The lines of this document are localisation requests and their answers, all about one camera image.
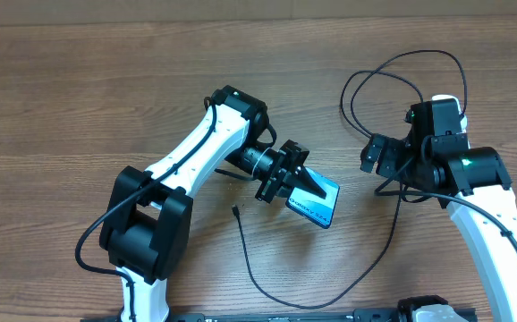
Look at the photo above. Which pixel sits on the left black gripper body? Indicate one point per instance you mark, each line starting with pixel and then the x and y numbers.
pixel 272 181

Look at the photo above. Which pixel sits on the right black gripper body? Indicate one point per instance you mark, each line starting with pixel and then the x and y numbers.
pixel 398 163

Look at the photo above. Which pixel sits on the blue Samsung Galaxy smartphone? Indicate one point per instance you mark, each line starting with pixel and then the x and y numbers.
pixel 319 211

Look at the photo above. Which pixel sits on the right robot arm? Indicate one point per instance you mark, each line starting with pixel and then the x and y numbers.
pixel 437 161

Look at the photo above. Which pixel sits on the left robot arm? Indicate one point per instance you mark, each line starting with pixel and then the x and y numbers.
pixel 148 219

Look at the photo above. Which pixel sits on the white power strip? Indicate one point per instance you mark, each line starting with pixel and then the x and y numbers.
pixel 447 115

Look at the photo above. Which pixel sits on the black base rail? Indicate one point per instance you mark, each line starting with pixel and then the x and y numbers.
pixel 358 315

